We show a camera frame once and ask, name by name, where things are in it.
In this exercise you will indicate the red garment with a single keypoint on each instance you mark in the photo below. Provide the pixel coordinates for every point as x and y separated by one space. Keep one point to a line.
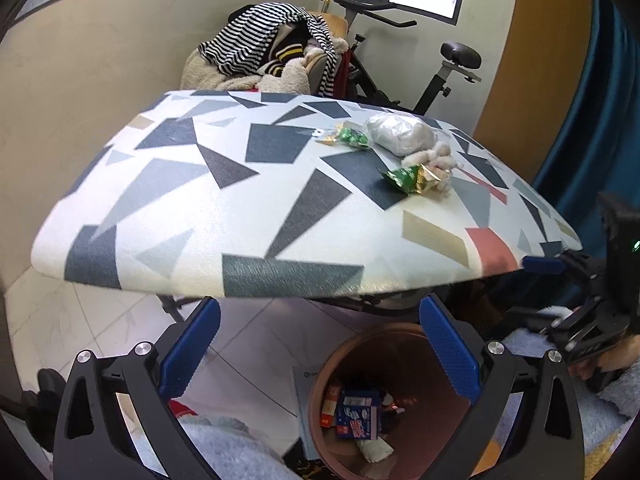
341 75

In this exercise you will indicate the person's leg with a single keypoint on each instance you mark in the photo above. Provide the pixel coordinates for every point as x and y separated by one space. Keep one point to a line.
235 450
615 410

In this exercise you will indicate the red fabric item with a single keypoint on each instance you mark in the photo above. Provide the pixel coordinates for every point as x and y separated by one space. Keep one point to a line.
182 408

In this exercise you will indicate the wooden panel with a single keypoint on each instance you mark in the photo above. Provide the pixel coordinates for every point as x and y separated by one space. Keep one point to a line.
535 60

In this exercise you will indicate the brown round bin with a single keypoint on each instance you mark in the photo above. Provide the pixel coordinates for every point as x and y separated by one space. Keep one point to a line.
400 355

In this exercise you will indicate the blue curtain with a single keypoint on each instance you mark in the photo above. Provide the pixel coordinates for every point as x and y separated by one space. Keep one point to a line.
600 110

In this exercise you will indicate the black exercise bike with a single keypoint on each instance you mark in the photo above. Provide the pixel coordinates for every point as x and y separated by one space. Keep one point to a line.
435 85

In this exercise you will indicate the small clear wrapper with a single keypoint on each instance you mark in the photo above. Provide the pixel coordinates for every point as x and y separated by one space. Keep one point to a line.
325 136

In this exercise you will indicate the black pouch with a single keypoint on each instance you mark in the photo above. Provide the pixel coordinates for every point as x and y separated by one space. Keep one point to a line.
387 420

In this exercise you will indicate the black white striped shirt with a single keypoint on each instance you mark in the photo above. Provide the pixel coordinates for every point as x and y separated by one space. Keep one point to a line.
240 40

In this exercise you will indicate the cream fleece blanket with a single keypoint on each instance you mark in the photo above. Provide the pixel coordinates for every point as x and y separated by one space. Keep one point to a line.
210 72

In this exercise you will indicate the black sweater with yellow stripes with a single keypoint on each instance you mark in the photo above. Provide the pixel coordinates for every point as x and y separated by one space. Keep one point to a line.
285 55

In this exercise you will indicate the blue cardboard box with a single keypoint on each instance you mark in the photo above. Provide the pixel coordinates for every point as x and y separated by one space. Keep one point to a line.
357 415

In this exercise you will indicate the black garment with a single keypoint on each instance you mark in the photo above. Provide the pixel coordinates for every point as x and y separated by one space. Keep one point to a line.
237 14

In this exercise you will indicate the tan chair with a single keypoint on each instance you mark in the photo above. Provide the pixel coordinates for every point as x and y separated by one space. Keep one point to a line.
330 27

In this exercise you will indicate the white plastic bag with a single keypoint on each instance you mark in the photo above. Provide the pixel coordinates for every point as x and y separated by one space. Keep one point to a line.
400 132

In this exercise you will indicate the person's right hand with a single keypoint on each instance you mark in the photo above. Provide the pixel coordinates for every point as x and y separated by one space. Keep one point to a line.
600 366

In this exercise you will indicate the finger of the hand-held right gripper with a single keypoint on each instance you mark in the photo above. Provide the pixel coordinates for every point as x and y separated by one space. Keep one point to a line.
590 330
542 265

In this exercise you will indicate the gold candy wrapper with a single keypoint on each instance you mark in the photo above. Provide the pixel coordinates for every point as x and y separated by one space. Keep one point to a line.
429 180

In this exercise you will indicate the person's left leg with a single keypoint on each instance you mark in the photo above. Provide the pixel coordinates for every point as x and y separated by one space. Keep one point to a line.
235 450

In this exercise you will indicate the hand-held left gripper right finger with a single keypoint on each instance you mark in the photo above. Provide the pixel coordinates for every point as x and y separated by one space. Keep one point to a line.
450 345

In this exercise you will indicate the green candy wrapper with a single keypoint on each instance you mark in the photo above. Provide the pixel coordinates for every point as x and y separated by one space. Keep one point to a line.
402 180
352 137

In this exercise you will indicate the geometric patterned ironing board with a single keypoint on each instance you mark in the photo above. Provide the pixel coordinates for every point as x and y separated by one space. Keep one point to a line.
200 210

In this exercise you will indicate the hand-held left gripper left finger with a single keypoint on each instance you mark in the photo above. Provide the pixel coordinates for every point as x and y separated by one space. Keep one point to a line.
192 340

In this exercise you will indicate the person's right leg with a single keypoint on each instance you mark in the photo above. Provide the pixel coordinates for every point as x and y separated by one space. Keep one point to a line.
615 410

